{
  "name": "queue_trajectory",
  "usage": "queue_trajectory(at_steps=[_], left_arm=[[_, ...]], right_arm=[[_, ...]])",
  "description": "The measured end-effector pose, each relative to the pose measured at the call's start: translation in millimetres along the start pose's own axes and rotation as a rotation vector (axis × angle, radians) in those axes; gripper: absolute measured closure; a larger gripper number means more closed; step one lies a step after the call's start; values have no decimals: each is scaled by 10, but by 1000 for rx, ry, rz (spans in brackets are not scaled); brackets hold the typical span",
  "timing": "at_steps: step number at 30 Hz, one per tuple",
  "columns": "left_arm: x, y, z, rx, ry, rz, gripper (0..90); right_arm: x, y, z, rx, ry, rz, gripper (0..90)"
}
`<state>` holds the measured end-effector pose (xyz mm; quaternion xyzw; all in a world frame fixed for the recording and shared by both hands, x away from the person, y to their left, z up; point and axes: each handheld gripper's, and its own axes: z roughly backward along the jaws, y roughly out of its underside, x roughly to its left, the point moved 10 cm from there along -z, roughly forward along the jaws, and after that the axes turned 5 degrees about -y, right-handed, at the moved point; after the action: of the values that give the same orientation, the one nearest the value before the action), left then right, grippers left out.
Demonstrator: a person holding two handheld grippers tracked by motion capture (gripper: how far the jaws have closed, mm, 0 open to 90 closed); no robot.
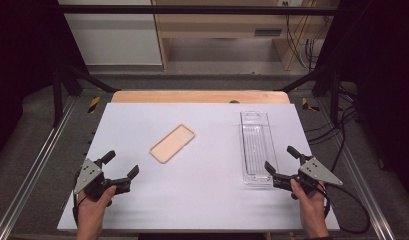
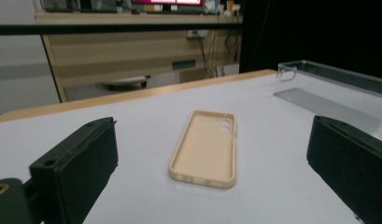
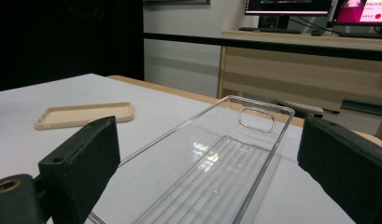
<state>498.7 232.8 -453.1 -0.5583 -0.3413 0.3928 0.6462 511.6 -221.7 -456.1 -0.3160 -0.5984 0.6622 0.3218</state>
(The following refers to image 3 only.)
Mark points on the dark screen monitor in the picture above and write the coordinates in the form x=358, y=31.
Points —
x=288, y=6

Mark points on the black computer mouse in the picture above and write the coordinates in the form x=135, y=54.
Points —
x=317, y=32

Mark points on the pink screen monitor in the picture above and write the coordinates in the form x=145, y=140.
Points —
x=360, y=12

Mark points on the clear plastic tray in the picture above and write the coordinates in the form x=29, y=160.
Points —
x=210, y=174

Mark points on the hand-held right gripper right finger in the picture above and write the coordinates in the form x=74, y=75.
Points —
x=344, y=168

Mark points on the white round seat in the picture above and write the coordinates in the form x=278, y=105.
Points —
x=300, y=108

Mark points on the black horizontal frame bar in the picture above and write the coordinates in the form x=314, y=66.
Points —
x=241, y=42

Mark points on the light wooden desk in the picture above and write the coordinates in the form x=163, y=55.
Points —
x=304, y=71

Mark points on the black keyboard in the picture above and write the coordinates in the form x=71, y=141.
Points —
x=272, y=30
x=363, y=35

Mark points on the white table cover sheet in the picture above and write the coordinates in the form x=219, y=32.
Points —
x=148, y=102

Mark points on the black curtain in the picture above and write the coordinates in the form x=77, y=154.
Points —
x=67, y=40

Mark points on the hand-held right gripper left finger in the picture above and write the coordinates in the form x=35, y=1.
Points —
x=82, y=161

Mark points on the beige phone case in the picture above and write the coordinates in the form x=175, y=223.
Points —
x=86, y=113

